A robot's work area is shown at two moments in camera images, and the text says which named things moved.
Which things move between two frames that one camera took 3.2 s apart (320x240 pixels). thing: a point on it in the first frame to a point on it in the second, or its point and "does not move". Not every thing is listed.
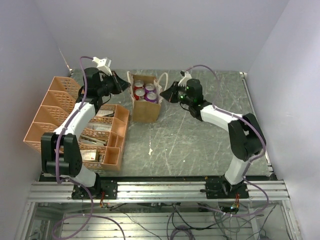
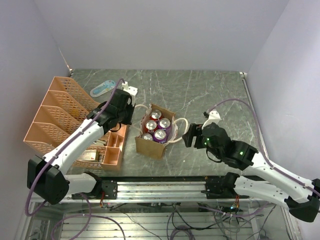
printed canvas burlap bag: (147, 92) to (154, 149)
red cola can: (138, 84) to (156, 115)
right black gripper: (169, 94) to (189, 135)
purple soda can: (149, 87) to (164, 124)
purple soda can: (151, 96) to (160, 135)
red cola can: (139, 92) to (151, 126)
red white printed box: (88, 155) does not move
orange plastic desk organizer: (103, 133) does not move
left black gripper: (120, 84) to (131, 107)
